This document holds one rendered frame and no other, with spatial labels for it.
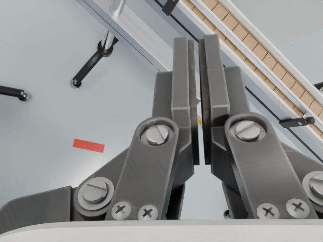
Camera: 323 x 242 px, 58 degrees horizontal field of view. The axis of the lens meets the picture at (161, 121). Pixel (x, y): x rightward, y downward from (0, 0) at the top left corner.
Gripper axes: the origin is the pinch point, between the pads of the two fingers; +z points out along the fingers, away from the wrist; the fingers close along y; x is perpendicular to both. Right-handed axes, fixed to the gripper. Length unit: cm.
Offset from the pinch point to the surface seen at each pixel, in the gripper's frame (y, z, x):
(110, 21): -31, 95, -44
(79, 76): -59, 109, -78
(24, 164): -87, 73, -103
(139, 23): -20, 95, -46
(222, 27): 7, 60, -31
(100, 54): -47, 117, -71
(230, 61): 9, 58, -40
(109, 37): -37, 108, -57
